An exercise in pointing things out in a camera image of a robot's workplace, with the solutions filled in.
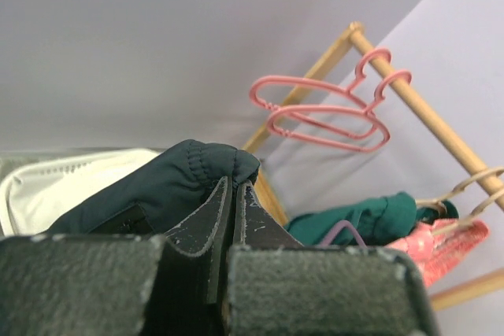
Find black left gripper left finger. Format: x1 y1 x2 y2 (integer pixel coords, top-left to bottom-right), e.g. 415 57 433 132
166 177 229 305

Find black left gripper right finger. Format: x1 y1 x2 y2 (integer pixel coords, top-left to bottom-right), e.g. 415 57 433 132
233 181 302 249

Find dark navy shorts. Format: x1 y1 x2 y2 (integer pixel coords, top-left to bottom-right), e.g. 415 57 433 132
47 139 260 234

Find pink hanger front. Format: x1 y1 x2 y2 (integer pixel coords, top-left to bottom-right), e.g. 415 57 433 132
265 70 412 153

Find pink hanger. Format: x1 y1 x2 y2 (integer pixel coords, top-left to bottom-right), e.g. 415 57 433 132
248 47 392 116
265 70 412 153

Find green shorts on rack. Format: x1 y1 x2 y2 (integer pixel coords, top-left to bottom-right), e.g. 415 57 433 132
285 192 459 246

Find pink hanger rear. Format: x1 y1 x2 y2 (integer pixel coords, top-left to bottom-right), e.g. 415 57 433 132
248 47 392 116

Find beige wooden hanger rear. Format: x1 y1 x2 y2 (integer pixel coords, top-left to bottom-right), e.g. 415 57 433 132
415 166 503 215

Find beige wooden hanger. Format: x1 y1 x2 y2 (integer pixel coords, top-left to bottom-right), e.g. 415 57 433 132
432 184 504 238
415 166 503 215

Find pink patterned shorts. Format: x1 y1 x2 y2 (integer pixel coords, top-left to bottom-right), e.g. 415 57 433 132
387 219 490 287

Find beige wooden hanger front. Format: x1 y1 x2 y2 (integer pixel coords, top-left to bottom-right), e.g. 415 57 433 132
432 184 504 238

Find white cloth in basket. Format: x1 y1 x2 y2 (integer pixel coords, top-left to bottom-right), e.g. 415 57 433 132
7 150 158 234

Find white plastic basket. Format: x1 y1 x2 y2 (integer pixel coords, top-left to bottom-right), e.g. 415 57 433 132
0 148 166 237

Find wooden clothes rack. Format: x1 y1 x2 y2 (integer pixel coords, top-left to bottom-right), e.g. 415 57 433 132
243 21 503 314

